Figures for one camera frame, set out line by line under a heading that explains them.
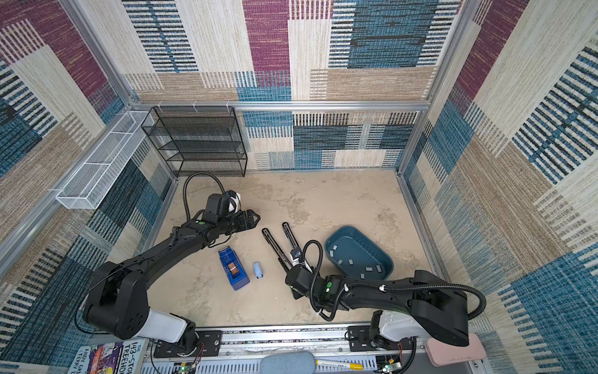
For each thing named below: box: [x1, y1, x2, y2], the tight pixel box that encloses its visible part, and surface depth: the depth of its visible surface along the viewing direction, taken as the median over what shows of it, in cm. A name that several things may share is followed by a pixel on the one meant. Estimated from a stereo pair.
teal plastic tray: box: [324, 225, 394, 282], surface depth 92 cm
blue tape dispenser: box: [218, 245, 250, 291], surface depth 84 cm
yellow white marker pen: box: [315, 359, 364, 370], surface depth 70 cm
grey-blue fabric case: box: [260, 351, 316, 374], surface depth 69 cm
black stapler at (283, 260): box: [261, 227, 293, 272], surface depth 93 cm
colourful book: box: [66, 338, 149, 374], surface depth 71 cm
